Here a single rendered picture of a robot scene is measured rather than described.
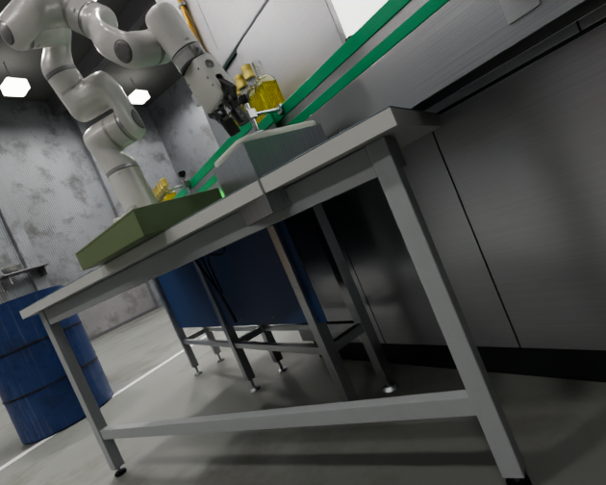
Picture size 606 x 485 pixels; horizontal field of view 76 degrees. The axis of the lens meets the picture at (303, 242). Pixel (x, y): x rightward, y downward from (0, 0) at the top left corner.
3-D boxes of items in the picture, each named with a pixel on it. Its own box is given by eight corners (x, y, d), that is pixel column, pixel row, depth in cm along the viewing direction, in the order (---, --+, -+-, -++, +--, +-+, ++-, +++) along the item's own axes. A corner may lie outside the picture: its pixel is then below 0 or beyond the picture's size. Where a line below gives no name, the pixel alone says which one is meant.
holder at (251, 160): (349, 149, 95) (337, 119, 95) (258, 177, 79) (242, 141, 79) (310, 173, 109) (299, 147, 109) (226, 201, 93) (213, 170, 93)
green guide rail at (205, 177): (263, 141, 109) (251, 114, 109) (260, 142, 109) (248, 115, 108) (141, 250, 253) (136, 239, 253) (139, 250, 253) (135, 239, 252)
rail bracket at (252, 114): (293, 129, 111) (276, 88, 110) (244, 140, 101) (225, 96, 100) (288, 134, 113) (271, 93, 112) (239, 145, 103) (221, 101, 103)
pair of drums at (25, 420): (98, 380, 385) (59, 293, 381) (145, 381, 294) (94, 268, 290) (6, 431, 330) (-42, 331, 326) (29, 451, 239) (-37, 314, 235)
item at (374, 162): (532, 495, 72) (384, 135, 69) (113, 477, 154) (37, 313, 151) (532, 459, 80) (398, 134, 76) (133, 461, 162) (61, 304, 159)
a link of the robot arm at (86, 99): (61, 84, 113) (105, 55, 110) (112, 158, 120) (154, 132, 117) (39, 82, 104) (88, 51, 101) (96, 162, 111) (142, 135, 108)
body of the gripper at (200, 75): (212, 41, 85) (242, 86, 87) (197, 67, 94) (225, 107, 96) (185, 52, 81) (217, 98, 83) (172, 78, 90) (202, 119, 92)
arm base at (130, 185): (132, 219, 103) (104, 167, 103) (111, 237, 111) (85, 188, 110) (176, 207, 116) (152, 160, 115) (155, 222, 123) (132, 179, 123)
